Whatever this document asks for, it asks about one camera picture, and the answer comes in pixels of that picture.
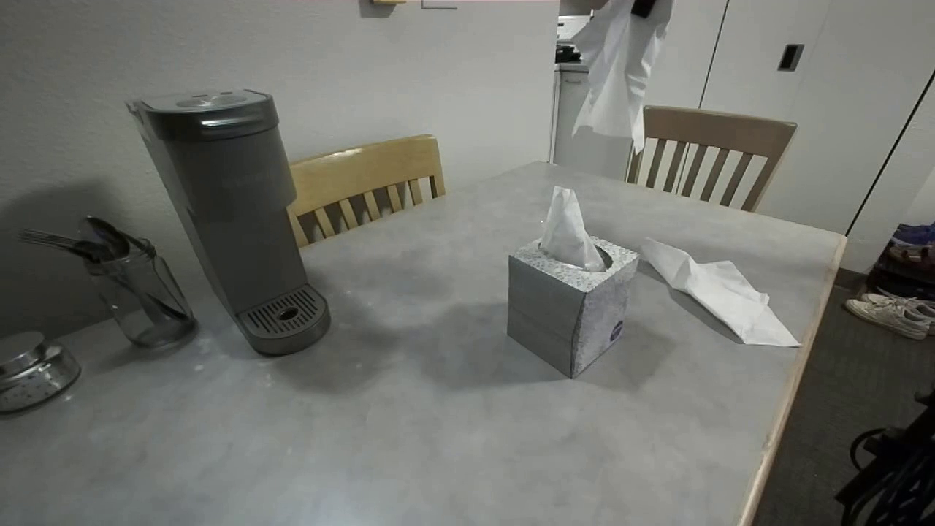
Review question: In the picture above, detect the brown wooden chair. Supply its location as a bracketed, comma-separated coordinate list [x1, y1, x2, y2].
[625, 105, 798, 213]

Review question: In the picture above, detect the white sneaker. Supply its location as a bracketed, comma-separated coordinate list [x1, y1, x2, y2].
[862, 291, 935, 324]
[845, 298, 933, 341]

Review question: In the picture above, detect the grey coffee machine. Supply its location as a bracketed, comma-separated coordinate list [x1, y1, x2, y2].
[126, 89, 332, 357]

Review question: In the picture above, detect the metal fork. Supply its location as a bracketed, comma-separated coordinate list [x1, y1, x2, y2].
[18, 229, 112, 262]

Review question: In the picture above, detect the white stove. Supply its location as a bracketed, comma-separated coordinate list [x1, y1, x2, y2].
[549, 15, 635, 180]

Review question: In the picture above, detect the metal spoon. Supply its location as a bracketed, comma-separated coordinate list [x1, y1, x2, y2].
[78, 216, 189, 322]

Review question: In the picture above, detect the white tissue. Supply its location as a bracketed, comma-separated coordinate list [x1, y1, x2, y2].
[641, 237, 802, 348]
[539, 186, 608, 273]
[571, 0, 677, 155]

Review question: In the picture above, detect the grey tissue box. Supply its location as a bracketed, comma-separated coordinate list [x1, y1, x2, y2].
[507, 236, 641, 379]

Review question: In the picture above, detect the black stand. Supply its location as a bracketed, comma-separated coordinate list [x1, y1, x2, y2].
[835, 390, 935, 526]

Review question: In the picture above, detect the yellow wooden chair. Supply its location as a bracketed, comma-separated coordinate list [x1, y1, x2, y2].
[286, 134, 447, 249]

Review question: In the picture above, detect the glass jar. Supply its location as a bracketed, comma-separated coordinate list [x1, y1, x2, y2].
[83, 237, 197, 348]

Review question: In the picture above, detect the heap of shoes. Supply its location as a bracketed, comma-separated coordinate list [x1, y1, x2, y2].
[868, 222, 935, 294]

